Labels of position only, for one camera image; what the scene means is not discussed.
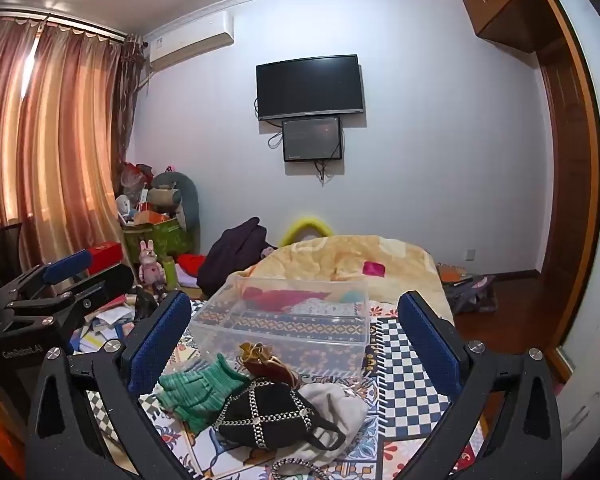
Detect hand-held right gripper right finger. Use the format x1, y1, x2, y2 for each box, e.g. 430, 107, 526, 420
395, 290, 563, 480

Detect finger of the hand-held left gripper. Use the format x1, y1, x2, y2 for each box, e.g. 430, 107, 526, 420
5, 262, 135, 348
0, 249, 94, 311

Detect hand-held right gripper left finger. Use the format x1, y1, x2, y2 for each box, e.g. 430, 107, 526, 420
25, 290, 201, 480

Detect green knitted glove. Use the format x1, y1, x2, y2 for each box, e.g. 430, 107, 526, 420
157, 353, 251, 433

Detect brown gold drawstring pouch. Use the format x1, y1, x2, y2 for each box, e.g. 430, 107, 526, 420
238, 342, 301, 389

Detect white knitted hat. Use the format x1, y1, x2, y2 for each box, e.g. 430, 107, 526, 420
297, 382, 369, 453

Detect clear plastic storage box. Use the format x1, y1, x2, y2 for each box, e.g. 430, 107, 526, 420
187, 275, 372, 362

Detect pile of papers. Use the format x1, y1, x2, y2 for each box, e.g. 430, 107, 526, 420
71, 295, 137, 354

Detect red box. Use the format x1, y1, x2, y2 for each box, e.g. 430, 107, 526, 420
87, 241, 124, 274

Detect pink rabbit toy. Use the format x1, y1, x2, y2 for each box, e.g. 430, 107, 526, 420
138, 239, 167, 294

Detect grey backpack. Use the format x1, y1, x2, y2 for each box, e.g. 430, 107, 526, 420
442, 275, 499, 314

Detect dark wooden furniture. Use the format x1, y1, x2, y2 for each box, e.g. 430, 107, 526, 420
0, 179, 24, 321

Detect orange spiral notebook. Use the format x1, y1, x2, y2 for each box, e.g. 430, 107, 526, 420
436, 262, 469, 284

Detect green cardboard box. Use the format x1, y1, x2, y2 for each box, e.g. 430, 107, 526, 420
122, 215, 194, 264

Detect red plastic bag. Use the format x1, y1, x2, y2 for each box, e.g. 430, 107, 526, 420
119, 161, 154, 192

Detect dark purple jacket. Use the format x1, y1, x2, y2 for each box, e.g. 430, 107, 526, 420
196, 216, 280, 299

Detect grey plush toy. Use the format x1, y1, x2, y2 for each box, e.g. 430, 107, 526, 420
147, 170, 200, 234

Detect red knitted cloth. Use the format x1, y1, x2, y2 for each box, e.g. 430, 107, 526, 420
242, 287, 307, 312

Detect orange sheer curtain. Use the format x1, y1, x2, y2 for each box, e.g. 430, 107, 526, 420
0, 12, 131, 281

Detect yellow floral blanket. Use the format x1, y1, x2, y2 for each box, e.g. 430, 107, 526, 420
240, 234, 456, 327

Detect brown patterned curtain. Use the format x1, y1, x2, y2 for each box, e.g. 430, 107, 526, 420
111, 34, 150, 183

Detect wooden wardrobe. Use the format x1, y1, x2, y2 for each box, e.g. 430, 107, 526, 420
461, 0, 600, 377

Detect white air conditioner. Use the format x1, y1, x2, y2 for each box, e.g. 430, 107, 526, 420
142, 10, 235, 69

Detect yellow ring cushion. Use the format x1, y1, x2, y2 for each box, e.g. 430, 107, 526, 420
280, 215, 334, 249

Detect silver chain strap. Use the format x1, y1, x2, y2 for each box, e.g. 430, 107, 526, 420
269, 457, 332, 480

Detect small black wall monitor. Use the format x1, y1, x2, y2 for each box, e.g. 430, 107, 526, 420
282, 117, 344, 163

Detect black wall television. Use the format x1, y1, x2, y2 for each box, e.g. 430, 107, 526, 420
256, 54, 366, 122

